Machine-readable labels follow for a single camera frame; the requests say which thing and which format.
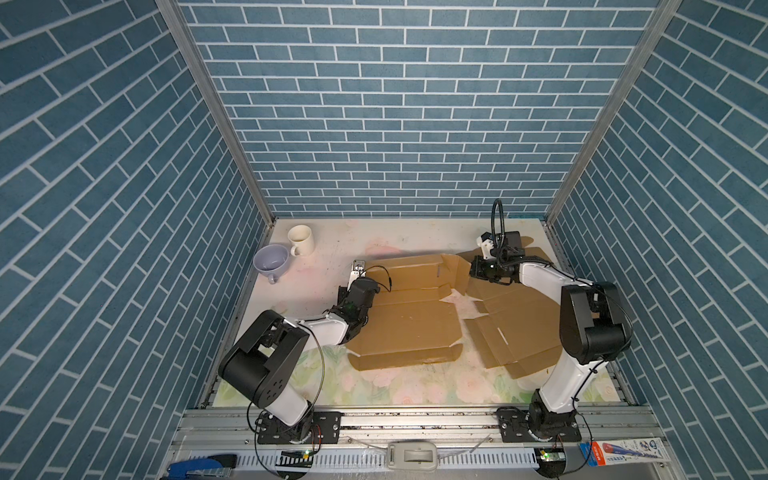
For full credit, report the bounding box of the brown cardboard box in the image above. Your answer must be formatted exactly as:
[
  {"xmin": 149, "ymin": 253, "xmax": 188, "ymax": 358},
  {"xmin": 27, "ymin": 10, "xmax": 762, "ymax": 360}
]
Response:
[
  {"xmin": 346, "ymin": 254, "xmax": 470, "ymax": 371},
  {"xmin": 465, "ymin": 278, "xmax": 563, "ymax": 379}
]

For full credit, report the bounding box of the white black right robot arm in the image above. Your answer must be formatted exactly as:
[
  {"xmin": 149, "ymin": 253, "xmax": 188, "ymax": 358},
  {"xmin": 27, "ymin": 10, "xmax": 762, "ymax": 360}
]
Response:
[{"xmin": 466, "ymin": 256, "xmax": 632, "ymax": 442}]

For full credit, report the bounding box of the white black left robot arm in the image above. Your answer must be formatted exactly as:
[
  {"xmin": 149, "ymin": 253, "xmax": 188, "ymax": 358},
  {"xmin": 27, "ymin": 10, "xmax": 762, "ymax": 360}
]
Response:
[{"xmin": 218, "ymin": 277, "xmax": 382, "ymax": 442}]

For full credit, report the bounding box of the white red blue tube box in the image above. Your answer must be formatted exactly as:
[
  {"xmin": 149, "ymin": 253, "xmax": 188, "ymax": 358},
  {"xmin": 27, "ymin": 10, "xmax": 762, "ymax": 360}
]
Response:
[{"xmin": 579, "ymin": 438, "xmax": 671, "ymax": 467}]

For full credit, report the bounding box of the cream ceramic mug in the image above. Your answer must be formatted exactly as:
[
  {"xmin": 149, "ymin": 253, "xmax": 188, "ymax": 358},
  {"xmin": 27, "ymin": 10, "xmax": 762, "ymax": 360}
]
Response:
[{"xmin": 287, "ymin": 224, "xmax": 315, "ymax": 257}]

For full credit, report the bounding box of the lavender ceramic bowl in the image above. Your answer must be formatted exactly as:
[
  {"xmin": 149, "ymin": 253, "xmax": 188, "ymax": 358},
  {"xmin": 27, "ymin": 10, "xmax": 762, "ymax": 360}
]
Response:
[{"xmin": 252, "ymin": 244, "xmax": 292, "ymax": 284}]

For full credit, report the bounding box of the blue black tool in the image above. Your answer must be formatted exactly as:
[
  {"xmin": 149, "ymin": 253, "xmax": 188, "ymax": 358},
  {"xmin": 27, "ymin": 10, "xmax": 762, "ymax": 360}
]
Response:
[{"xmin": 163, "ymin": 454, "xmax": 238, "ymax": 480}]

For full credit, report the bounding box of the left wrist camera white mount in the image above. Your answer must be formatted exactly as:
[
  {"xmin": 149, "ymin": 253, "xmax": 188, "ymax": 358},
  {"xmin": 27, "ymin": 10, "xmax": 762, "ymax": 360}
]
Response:
[{"xmin": 347, "ymin": 260, "xmax": 366, "ymax": 288}]

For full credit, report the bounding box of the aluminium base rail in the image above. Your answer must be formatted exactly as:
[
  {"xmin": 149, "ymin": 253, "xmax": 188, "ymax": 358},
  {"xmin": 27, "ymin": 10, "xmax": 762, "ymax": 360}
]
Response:
[{"xmin": 159, "ymin": 404, "xmax": 683, "ymax": 479}]

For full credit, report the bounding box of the grey plastic clamp handle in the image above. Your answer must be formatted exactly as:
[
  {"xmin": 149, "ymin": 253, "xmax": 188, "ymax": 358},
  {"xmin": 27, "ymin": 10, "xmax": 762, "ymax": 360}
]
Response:
[{"xmin": 386, "ymin": 440, "xmax": 439, "ymax": 471}]

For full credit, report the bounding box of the aluminium corner post right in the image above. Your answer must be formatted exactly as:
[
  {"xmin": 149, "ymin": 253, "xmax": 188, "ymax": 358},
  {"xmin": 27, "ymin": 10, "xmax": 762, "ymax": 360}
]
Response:
[{"xmin": 545, "ymin": 0, "xmax": 682, "ymax": 226}]

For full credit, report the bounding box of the aluminium corner post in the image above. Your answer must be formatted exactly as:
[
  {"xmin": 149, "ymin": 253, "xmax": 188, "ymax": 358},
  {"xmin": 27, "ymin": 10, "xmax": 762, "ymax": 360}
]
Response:
[
  {"xmin": 545, "ymin": 0, "xmax": 682, "ymax": 226},
  {"xmin": 156, "ymin": 0, "xmax": 275, "ymax": 228}
]

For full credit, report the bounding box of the aluminium corner post left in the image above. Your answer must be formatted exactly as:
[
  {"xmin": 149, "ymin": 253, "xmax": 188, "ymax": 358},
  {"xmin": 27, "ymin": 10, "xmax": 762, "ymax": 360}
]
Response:
[{"xmin": 156, "ymin": 0, "xmax": 275, "ymax": 228}]

